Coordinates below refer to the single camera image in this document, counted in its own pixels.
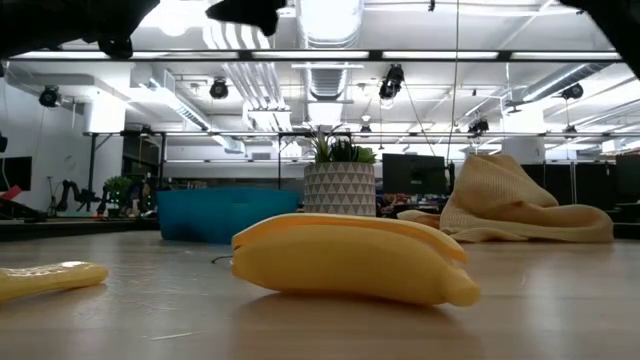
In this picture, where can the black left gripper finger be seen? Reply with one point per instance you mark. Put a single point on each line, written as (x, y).
(250, 12)

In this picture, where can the yellow cloth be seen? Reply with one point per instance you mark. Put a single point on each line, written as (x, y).
(500, 200)

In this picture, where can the slim yellow toy vegetable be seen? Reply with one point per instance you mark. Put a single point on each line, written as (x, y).
(50, 279)

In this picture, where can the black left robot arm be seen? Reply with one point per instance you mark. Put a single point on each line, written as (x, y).
(50, 20)

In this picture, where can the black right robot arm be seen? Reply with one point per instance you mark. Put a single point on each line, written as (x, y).
(620, 25)

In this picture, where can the black background robot arm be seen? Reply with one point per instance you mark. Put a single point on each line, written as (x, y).
(75, 192)

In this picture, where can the teal plastic tupperware container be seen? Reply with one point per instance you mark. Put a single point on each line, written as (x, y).
(220, 215)

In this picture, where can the potted succulent in patterned pot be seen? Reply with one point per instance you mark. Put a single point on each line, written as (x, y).
(340, 190)

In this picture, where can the green background plant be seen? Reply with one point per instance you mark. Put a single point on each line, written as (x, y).
(118, 185)

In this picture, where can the black desk monitor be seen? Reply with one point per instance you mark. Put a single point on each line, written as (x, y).
(412, 175)

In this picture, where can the large yellow toy banana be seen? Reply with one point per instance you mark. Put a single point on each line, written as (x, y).
(350, 265)

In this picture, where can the black partition panels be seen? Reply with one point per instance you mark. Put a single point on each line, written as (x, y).
(585, 185)

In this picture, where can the black ceiling-hung camera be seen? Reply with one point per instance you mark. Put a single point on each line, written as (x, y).
(218, 89)
(392, 81)
(49, 96)
(478, 126)
(572, 91)

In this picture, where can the black wall monitor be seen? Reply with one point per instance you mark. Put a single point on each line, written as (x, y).
(15, 173)

